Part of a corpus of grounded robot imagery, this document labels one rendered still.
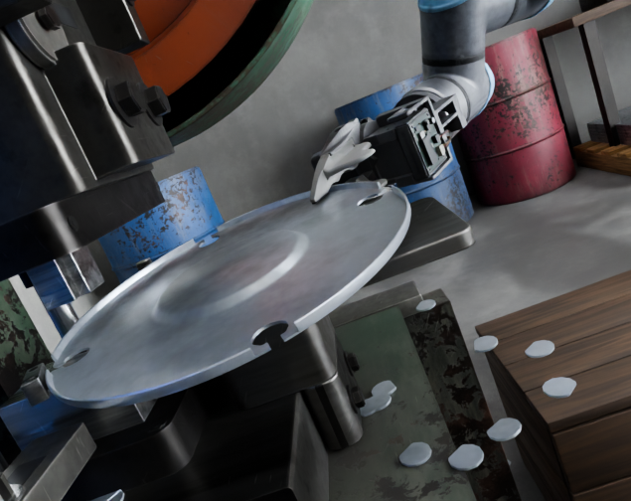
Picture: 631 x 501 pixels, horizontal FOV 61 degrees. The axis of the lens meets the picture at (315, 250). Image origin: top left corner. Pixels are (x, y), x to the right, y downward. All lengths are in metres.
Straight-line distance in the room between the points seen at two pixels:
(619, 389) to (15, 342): 0.81
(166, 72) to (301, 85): 2.97
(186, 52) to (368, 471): 0.56
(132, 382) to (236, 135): 3.45
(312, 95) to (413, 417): 3.35
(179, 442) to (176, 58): 0.51
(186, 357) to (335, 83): 3.43
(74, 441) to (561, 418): 0.69
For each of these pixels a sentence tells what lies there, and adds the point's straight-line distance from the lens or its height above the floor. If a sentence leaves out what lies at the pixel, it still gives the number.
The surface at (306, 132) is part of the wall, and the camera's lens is 3.70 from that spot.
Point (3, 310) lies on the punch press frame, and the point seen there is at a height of 0.81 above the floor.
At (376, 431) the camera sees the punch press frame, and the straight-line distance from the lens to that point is 0.44.
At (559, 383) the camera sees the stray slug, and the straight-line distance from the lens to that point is 0.42.
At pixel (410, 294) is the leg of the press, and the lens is 0.66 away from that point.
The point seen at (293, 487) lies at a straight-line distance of 0.32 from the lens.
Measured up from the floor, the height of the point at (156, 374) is 0.78.
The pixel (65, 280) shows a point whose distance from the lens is 0.44.
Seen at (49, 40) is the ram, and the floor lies 0.98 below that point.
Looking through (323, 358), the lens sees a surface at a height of 0.72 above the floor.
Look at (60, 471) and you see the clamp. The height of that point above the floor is 0.75.
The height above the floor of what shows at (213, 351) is 0.78.
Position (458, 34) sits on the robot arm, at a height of 0.90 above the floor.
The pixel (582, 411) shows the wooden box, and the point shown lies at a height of 0.35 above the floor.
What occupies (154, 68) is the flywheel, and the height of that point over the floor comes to 1.01.
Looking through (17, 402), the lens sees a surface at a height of 0.78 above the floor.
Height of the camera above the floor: 0.88
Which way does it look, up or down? 13 degrees down
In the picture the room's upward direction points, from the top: 22 degrees counter-clockwise
